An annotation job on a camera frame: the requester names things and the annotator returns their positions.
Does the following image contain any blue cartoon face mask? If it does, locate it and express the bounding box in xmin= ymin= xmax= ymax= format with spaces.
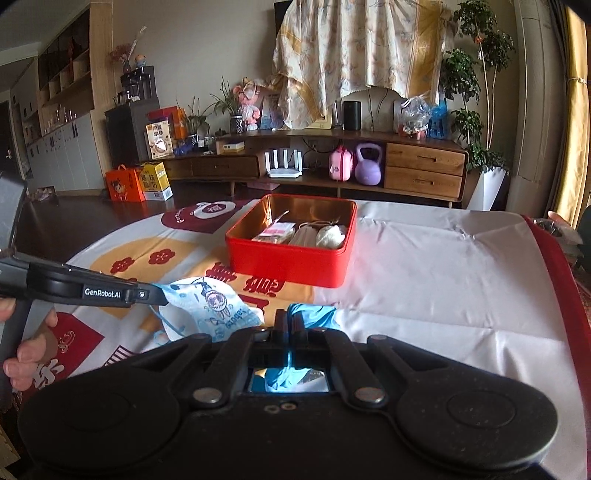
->
xmin=150 ymin=276 xmax=263 ymax=342

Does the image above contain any white knotted cloth bundle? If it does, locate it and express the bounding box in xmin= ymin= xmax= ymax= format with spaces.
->
xmin=315 ymin=224 xmax=348 ymax=250

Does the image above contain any person left hand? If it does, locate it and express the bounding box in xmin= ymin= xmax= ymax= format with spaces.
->
xmin=2 ymin=308 xmax=58 ymax=392

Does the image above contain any red metal tin box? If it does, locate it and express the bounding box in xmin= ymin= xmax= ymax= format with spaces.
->
xmin=224 ymin=193 xmax=359 ymax=289

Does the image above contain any orange gift bag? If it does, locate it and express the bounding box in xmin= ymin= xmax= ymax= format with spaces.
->
xmin=105 ymin=165 xmax=145 ymax=203

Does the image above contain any yellow cardboard box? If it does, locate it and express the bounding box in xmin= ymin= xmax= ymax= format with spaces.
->
xmin=137 ymin=162 xmax=173 ymax=201

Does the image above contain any white wifi router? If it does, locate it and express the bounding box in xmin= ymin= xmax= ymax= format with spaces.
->
xmin=263 ymin=149 xmax=304 ymax=179

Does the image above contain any purple kettlebell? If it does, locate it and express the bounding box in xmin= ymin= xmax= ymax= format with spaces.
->
xmin=355 ymin=143 xmax=384 ymax=186

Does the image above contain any black side cabinet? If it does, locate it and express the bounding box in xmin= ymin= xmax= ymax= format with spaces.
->
xmin=105 ymin=66 xmax=159 ymax=168

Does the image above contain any snack box with picture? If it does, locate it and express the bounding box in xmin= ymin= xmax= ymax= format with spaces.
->
xmin=145 ymin=120 xmax=173 ymax=160

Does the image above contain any wooden TV cabinet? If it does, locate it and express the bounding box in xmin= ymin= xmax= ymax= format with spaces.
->
xmin=163 ymin=129 xmax=468 ymax=205

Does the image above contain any white plant pot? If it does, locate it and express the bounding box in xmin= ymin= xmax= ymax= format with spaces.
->
xmin=467 ymin=168 xmax=507 ymax=211

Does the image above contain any black cylinder speaker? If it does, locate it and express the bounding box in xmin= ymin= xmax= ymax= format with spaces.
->
xmin=342 ymin=100 xmax=362 ymax=131

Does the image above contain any small potted plant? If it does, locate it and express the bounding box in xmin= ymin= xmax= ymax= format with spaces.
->
xmin=211 ymin=77 xmax=245 ymax=134

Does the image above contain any blue bottle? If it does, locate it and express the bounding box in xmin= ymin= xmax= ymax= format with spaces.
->
xmin=428 ymin=98 xmax=449 ymax=140

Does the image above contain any pink plush doll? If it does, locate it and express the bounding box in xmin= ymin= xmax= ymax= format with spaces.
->
xmin=232 ymin=77 xmax=260 ymax=131

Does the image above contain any clear plastic bag of items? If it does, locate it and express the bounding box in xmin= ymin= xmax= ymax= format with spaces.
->
xmin=398 ymin=96 xmax=431 ymax=140

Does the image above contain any yellow curtain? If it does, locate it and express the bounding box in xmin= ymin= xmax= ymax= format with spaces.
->
xmin=551 ymin=1 xmax=590 ymax=226

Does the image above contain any floral draped cloth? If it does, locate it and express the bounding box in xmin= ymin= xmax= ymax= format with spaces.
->
xmin=273 ymin=1 xmax=452 ymax=129

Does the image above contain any green potted tree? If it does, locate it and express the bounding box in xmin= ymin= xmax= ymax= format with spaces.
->
xmin=440 ymin=1 xmax=515 ymax=173

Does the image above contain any wooden wall shelf cabinet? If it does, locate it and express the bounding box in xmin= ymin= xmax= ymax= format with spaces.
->
xmin=9 ymin=1 xmax=116 ymax=195

